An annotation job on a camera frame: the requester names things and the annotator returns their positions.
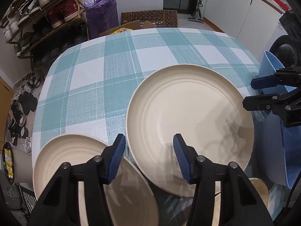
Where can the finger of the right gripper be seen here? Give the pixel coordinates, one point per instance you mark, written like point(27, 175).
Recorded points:
point(265, 82)
point(271, 102)

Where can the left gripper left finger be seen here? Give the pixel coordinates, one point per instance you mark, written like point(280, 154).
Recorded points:
point(59, 202)

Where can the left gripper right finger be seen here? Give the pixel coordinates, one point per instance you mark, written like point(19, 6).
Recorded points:
point(240, 203)

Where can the cream plate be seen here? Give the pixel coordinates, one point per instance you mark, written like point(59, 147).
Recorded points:
point(129, 197)
point(196, 102)
point(260, 187)

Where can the large dark blue bowl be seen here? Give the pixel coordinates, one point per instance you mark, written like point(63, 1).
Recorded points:
point(279, 151)

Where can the light blue bowl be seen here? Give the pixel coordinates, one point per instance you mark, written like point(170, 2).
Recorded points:
point(269, 64)

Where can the white kitchen cabinets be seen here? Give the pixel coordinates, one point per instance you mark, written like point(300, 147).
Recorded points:
point(251, 22)

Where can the black white patterned rug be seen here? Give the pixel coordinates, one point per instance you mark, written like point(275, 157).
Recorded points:
point(19, 198)

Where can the white washing machine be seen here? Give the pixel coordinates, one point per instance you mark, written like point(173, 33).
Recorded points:
point(284, 43)

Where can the white trash bin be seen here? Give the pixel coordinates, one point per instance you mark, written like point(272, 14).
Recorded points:
point(17, 165)

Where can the upright vacuum cleaner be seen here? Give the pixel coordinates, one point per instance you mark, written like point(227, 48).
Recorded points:
point(196, 15)

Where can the patterned cardboard box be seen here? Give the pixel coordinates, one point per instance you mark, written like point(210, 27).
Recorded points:
point(163, 18)

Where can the teal checked tablecloth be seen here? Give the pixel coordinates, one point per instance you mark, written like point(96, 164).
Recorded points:
point(88, 88)

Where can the open brown cardboard box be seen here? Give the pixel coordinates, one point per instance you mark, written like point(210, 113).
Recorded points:
point(135, 25)

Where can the yellow snack bag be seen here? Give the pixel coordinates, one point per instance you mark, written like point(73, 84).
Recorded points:
point(122, 29)

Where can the purple plastic bag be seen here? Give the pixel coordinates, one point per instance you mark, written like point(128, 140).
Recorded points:
point(101, 16)

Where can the wooden shoe rack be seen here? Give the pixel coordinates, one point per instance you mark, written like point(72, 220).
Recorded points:
point(28, 23)

